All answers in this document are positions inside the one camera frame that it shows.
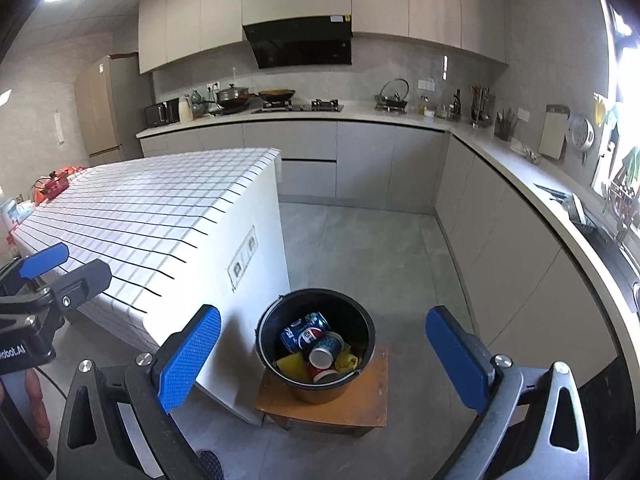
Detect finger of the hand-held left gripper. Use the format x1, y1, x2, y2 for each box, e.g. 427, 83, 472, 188
32, 259, 113, 317
0, 241, 71, 297

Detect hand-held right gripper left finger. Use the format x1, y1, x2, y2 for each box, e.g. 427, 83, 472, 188
56, 304, 222, 480

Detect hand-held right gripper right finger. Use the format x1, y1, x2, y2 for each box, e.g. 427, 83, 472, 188
426, 305, 593, 480

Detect yellow green sponge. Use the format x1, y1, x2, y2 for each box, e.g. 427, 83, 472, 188
276, 352, 311, 380

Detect yellow cloth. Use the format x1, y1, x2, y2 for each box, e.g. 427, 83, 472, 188
334, 345, 361, 373
594, 92, 621, 126

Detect black bucket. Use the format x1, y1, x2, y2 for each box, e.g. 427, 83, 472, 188
255, 287, 377, 406

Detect blue soda can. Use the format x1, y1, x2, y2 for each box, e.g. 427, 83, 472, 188
280, 311, 332, 352

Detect red white paper cup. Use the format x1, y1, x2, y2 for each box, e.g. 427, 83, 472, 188
306, 362, 341, 385

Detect blue white plastic cup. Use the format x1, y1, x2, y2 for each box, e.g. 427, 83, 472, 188
307, 331, 346, 370

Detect person's left hand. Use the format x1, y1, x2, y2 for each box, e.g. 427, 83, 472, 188
24, 367, 52, 443

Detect blue tissue pack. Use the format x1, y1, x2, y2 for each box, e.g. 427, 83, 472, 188
0, 199, 35, 233

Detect red basket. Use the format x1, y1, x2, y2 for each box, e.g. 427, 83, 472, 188
31, 170, 71, 203

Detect wooden stool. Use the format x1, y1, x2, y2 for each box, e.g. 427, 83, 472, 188
255, 345, 390, 438

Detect table with checkered cloth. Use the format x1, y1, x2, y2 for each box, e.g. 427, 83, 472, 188
11, 147, 282, 348

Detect white table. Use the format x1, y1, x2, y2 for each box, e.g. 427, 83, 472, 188
145, 152, 292, 427

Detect beige refrigerator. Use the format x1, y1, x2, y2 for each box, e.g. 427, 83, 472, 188
74, 55, 143, 166

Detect black microwave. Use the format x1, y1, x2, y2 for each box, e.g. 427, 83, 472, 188
145, 99, 181, 128

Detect grey base cabinets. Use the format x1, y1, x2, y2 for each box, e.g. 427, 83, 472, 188
139, 117, 601, 391

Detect dish rack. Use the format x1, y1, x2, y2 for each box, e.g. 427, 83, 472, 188
600, 147, 640, 246

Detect black utensil holder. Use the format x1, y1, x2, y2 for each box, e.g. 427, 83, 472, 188
494, 109, 516, 142

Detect black cooking pot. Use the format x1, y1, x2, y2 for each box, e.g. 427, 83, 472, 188
215, 84, 251, 108

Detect white cutting board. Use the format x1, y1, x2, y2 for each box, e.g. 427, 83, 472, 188
538, 105, 570, 159

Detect steel utensil rack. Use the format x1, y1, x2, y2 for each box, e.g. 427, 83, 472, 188
470, 85, 493, 128

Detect white round strainer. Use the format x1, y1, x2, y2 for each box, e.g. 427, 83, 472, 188
567, 114, 596, 163

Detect dark wok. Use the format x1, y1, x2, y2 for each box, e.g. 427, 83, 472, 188
250, 89, 297, 103

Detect black gas stove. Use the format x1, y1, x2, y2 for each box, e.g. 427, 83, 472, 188
251, 100, 345, 113

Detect yellow hanging cloth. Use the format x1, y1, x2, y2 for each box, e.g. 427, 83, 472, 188
594, 92, 621, 126

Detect beige upper cabinets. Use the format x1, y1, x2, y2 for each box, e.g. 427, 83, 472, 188
137, 0, 511, 75

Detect window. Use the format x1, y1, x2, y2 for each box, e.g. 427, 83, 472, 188
597, 0, 640, 241

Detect black range hood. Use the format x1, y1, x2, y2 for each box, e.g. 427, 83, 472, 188
242, 14, 353, 70

